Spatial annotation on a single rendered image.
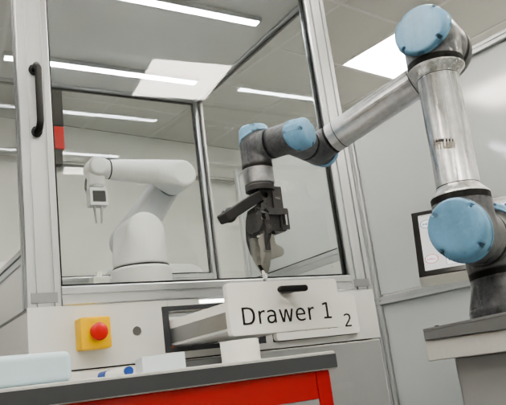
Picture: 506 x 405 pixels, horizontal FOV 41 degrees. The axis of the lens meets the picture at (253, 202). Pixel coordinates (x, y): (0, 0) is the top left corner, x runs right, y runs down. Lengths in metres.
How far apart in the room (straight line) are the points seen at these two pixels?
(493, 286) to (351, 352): 0.67
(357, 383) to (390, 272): 1.50
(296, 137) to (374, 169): 1.98
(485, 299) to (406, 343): 1.99
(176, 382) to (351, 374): 1.02
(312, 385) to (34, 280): 0.73
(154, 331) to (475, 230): 0.81
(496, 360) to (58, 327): 0.94
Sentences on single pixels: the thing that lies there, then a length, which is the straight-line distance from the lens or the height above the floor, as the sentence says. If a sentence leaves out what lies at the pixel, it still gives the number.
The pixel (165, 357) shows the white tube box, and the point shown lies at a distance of 1.34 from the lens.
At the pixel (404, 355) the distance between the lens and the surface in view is 3.40.
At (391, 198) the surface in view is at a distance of 3.43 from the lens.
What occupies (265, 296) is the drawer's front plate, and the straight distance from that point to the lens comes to 1.44.
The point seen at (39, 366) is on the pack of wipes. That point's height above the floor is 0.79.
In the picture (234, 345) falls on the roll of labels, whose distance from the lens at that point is 1.20.
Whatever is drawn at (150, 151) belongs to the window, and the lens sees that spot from 1.81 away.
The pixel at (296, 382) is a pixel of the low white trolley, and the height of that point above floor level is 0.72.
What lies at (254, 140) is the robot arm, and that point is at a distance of 1.62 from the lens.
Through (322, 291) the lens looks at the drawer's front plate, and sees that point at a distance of 1.53.
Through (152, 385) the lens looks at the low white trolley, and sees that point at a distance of 1.01.
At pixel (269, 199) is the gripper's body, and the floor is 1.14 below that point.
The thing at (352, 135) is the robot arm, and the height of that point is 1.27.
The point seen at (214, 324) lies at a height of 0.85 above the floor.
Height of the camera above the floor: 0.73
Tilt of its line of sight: 15 degrees up
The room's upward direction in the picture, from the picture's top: 7 degrees counter-clockwise
